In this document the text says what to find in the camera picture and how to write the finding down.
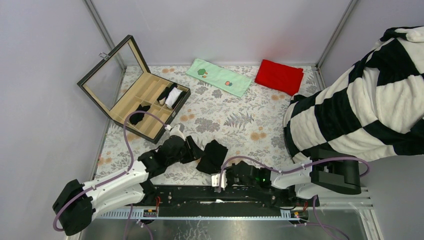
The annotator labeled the black wooden compartment box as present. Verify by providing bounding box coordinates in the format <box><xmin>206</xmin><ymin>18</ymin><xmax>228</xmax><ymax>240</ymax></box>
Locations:
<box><xmin>77</xmin><ymin>35</ymin><xmax>191</xmax><ymax>144</ymax></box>

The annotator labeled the black white checkered blanket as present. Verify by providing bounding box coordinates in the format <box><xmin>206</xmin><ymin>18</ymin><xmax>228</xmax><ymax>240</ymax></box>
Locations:
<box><xmin>282</xmin><ymin>26</ymin><xmax>424</xmax><ymax>163</ymax></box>

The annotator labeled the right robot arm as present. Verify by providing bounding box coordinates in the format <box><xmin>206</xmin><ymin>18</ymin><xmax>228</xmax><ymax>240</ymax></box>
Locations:
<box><xmin>211</xmin><ymin>149</ymin><xmax>365</xmax><ymax>206</ymax></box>

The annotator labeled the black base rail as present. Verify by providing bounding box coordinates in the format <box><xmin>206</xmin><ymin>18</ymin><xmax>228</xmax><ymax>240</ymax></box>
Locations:
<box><xmin>138</xmin><ymin>185</ymin><xmax>319</xmax><ymax>218</ymax></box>

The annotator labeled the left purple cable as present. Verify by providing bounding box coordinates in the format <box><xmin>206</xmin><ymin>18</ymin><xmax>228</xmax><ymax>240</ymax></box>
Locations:
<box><xmin>52</xmin><ymin>110</ymin><xmax>170</xmax><ymax>232</ymax></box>

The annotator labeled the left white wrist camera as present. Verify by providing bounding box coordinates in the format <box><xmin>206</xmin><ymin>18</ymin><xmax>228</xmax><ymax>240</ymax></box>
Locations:
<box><xmin>165</xmin><ymin>123</ymin><xmax>186</xmax><ymax>141</ymax></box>

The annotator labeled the black rolled sock in box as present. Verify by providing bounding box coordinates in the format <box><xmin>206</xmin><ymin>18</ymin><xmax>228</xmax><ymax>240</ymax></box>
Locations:
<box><xmin>156</xmin><ymin>83</ymin><xmax>177</xmax><ymax>106</ymax></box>

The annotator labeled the red folded cloth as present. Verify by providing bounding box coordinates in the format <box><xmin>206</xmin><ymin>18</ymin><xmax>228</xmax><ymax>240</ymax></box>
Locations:
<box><xmin>254</xmin><ymin>59</ymin><xmax>304</xmax><ymax>96</ymax></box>

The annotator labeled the black garment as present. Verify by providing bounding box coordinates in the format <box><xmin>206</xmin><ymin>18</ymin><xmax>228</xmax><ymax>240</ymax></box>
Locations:
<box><xmin>196</xmin><ymin>140</ymin><xmax>228</xmax><ymax>175</ymax></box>

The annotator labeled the black underwear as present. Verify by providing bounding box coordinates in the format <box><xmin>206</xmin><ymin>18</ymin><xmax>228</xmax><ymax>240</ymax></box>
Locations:
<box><xmin>129</xmin><ymin>104</ymin><xmax>151</xmax><ymax>126</ymax></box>

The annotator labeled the light green printed cloth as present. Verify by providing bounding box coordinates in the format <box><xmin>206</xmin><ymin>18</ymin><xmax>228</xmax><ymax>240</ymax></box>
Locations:
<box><xmin>186</xmin><ymin>58</ymin><xmax>252</xmax><ymax>98</ymax></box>

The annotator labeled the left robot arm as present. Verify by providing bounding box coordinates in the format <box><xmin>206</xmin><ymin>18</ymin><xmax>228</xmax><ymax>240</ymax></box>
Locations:
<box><xmin>52</xmin><ymin>135</ymin><xmax>205</xmax><ymax>236</ymax></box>

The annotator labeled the white rolled cloth in box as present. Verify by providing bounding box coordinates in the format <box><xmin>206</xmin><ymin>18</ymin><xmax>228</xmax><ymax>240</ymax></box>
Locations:
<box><xmin>164</xmin><ymin>87</ymin><xmax>183</xmax><ymax>109</ymax></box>

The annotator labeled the floral patterned table mat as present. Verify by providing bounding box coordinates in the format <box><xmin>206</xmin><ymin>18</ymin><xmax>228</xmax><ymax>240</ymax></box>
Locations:
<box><xmin>94</xmin><ymin>66</ymin><xmax>320</xmax><ymax>185</ymax></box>

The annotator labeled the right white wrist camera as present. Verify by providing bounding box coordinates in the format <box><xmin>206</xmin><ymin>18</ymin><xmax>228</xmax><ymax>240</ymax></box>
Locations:
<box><xmin>211</xmin><ymin>170</ymin><xmax>227</xmax><ymax>190</ymax></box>

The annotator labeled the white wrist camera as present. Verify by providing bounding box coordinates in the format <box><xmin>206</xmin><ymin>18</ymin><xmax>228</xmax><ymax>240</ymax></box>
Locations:
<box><xmin>211</xmin><ymin>170</ymin><xmax>227</xmax><ymax>190</ymax></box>
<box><xmin>165</xmin><ymin>123</ymin><xmax>186</xmax><ymax>141</ymax></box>

